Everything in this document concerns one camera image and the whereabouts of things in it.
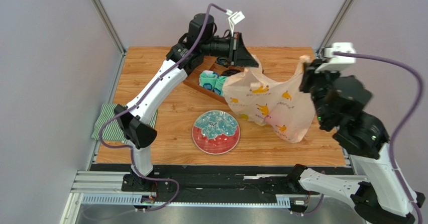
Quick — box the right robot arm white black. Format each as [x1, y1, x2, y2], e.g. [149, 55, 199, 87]
[287, 59, 425, 223]

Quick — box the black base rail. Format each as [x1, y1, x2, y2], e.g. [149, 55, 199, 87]
[71, 163, 335, 209]

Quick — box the black teal sock roll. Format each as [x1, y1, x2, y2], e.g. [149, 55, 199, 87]
[215, 57, 230, 68]

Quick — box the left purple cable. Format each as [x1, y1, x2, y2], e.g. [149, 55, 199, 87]
[98, 4, 235, 213]

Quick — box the green striped cloth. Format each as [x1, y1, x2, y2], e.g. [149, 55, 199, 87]
[90, 102, 158, 145]

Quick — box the translucent beige plastic bag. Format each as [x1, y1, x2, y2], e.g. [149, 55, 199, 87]
[223, 55, 315, 143]

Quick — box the wooden compartment tray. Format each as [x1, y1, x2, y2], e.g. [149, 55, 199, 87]
[182, 54, 265, 104]

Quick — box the right aluminium frame post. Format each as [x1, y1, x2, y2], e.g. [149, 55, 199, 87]
[315, 0, 355, 56]

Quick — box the teal sock right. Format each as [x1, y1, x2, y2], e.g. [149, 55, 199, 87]
[213, 76, 229, 96]

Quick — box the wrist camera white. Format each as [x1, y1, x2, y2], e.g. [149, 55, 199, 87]
[226, 9, 245, 34]
[315, 42, 356, 73]

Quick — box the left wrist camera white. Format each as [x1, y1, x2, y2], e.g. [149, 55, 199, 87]
[226, 9, 245, 34]

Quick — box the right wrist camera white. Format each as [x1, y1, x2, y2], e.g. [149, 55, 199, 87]
[315, 42, 356, 73]

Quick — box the red teal floral plate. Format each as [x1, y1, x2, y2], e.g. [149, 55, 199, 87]
[191, 110, 241, 155]

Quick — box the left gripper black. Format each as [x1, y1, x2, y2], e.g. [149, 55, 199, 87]
[200, 33, 258, 68]

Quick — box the left aluminium frame post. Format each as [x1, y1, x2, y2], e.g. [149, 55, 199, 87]
[91, 0, 127, 56]

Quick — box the aluminium frame post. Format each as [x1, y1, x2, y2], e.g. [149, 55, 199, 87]
[91, 0, 127, 56]
[315, 0, 355, 56]

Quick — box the teal sock left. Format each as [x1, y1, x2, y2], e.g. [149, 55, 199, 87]
[199, 70, 219, 90]

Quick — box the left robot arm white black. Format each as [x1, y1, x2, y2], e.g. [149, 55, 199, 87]
[114, 11, 259, 179]

